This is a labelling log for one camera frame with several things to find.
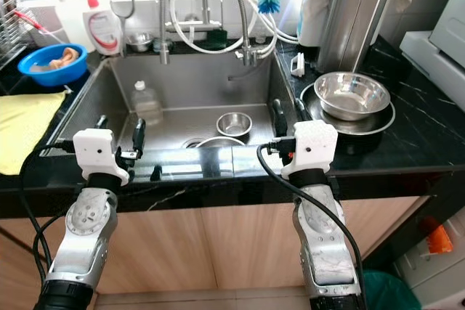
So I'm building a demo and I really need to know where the white kitchen appliance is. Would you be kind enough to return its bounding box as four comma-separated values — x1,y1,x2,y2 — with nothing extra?
400,0,465,93

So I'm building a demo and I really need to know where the large stainless steel mixing bowl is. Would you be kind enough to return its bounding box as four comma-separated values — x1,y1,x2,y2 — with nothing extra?
313,71,392,122

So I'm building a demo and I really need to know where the stainless steel knife block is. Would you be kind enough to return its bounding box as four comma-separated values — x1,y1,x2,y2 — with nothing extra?
316,0,397,75

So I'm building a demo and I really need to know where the steel spring hose with valve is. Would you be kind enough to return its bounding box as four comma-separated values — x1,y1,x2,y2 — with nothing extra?
200,0,262,68

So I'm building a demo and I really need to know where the orange plastic object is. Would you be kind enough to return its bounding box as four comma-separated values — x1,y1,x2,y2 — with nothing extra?
423,223,456,255

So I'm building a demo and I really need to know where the small white plastic tray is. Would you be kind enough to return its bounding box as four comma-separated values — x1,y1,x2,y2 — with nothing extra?
289,52,306,77

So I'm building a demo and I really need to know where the white storage box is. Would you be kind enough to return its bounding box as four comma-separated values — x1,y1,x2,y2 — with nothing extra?
392,227,465,310

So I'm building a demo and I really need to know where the stainless steel kitchen sink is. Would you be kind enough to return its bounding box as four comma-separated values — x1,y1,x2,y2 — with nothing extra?
49,52,299,155

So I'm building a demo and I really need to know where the pale translucent detergent jug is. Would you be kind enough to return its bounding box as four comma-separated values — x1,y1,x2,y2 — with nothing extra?
54,0,92,49

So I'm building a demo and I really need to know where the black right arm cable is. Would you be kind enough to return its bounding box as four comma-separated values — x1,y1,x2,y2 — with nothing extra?
256,143,368,296

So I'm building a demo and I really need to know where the clear plastic bottle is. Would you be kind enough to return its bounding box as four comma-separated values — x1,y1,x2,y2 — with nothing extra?
131,80,162,126

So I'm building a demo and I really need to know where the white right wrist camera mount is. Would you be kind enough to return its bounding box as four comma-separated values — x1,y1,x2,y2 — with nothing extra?
281,120,339,180

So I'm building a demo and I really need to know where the wide shallow steel pan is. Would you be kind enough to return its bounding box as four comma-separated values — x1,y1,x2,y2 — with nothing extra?
299,81,397,136

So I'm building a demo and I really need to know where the medium stainless steel bowl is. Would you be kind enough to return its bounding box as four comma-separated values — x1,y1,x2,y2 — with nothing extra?
193,136,248,150

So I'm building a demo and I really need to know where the steel faucet with spring spout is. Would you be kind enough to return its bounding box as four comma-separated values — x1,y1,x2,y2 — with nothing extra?
156,0,226,64

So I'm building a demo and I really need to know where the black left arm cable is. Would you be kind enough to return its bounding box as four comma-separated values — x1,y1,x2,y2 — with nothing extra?
18,139,81,282

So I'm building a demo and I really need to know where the steel wire dish rack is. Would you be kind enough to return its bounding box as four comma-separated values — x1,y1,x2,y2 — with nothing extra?
0,0,37,71

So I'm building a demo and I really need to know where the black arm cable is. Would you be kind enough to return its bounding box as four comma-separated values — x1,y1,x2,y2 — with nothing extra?
256,143,368,296
18,139,81,282

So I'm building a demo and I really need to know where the white red pump soap bottle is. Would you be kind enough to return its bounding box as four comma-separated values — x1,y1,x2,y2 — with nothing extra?
81,0,124,57

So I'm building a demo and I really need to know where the blue plastic basin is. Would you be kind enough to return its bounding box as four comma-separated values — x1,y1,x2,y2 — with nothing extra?
17,44,89,88

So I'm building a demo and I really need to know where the small stainless steel bowl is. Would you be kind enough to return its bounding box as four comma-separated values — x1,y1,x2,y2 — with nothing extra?
125,33,153,54
216,112,254,139

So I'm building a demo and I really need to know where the dark green sponge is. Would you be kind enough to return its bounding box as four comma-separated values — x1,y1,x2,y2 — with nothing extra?
202,28,227,51

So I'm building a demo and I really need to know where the white plastic water hose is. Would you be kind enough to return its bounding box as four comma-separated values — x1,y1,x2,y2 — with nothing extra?
169,0,300,57

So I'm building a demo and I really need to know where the light wood cabinet door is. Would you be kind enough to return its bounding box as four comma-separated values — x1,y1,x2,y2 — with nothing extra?
214,197,426,289
0,230,44,310
15,208,222,293

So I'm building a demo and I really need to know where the red handled utensil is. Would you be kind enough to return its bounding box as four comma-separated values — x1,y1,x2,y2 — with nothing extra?
11,9,62,38

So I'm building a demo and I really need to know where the yellow cloth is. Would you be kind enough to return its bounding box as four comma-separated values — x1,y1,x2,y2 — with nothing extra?
0,92,68,176

